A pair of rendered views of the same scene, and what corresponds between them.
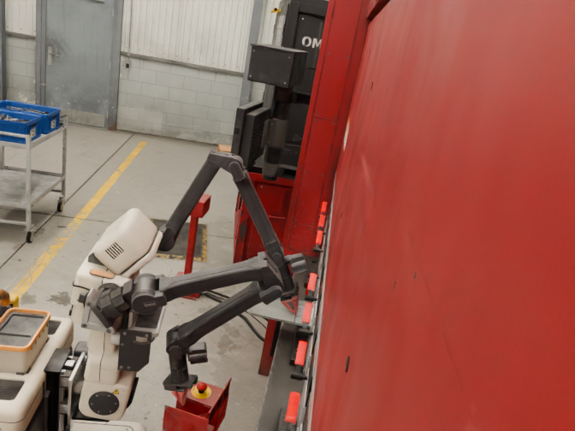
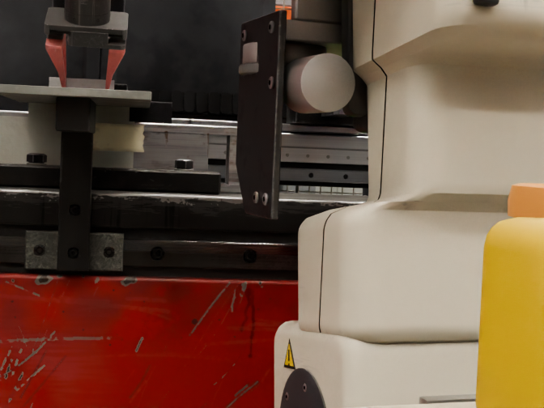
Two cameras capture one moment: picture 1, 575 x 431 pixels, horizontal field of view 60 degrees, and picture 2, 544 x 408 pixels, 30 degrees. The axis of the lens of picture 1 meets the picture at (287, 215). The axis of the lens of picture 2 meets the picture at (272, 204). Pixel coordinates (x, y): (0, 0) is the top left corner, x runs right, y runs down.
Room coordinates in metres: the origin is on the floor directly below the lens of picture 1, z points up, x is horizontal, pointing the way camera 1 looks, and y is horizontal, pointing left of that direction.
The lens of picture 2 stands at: (1.77, 1.26, 0.94)
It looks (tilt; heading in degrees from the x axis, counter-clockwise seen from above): 3 degrees down; 259
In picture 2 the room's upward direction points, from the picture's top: 2 degrees clockwise
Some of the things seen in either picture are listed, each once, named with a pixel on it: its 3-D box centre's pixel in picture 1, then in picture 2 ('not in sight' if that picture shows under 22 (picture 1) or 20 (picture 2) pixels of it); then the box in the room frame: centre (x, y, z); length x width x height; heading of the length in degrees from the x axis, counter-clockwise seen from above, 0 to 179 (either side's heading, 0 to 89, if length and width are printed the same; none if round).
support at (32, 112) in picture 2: not in sight; (79, 108); (1.77, -0.20, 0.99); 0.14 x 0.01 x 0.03; 177
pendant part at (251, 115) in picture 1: (251, 134); not in sight; (3.01, 0.31, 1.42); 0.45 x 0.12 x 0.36; 173
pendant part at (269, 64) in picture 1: (269, 119); not in sight; (3.05, 0.21, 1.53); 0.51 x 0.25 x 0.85; 173
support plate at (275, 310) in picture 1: (284, 309); (79, 97); (1.77, -0.06, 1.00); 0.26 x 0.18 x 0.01; 87
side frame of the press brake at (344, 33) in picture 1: (364, 213); not in sight; (2.73, -0.43, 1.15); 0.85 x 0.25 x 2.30; 87
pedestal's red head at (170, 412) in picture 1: (197, 407); not in sight; (1.42, 0.19, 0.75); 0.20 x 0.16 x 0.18; 168
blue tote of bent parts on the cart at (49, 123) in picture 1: (25, 116); not in sight; (4.38, 2.48, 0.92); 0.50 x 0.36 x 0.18; 99
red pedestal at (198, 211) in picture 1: (191, 244); not in sight; (3.47, 0.68, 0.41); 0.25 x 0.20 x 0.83; 87
